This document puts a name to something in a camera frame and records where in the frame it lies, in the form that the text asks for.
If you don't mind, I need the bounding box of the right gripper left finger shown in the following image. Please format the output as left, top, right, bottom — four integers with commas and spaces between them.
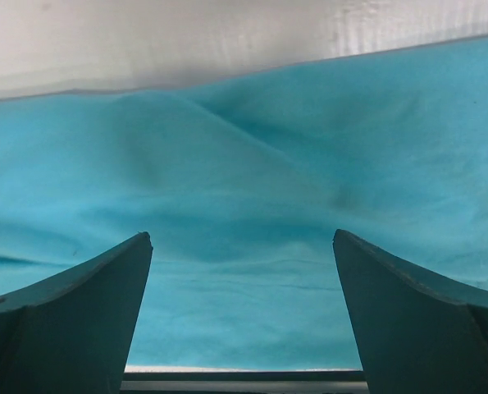
0, 232, 153, 393

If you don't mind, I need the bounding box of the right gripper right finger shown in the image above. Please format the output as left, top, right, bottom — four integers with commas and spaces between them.
333, 230, 488, 393

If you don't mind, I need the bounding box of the light blue t shirt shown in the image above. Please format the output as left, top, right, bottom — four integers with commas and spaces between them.
0, 37, 488, 369

